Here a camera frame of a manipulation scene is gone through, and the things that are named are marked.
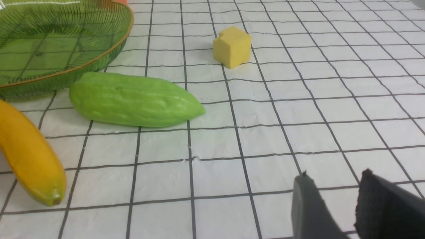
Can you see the yellow toy banana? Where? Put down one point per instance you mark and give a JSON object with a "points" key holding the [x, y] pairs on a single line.
{"points": [[31, 158]]}

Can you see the yellow foam cube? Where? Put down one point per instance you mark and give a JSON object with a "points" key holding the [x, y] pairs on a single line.
{"points": [[232, 47]]}

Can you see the orange-red foam cube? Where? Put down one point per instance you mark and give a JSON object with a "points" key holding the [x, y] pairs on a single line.
{"points": [[121, 1]]}

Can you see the green glass leaf plate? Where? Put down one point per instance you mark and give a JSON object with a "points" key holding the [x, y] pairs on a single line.
{"points": [[46, 45]]}

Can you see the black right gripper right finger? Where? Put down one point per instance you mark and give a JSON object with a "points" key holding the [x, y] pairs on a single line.
{"points": [[386, 211]]}

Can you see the white checkered tablecloth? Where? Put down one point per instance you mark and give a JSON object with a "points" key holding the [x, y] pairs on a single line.
{"points": [[332, 87]]}

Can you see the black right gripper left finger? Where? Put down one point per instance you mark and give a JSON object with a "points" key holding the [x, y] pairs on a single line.
{"points": [[310, 216]]}

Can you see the green toy cucumber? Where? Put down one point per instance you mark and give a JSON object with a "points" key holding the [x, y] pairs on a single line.
{"points": [[133, 100]]}

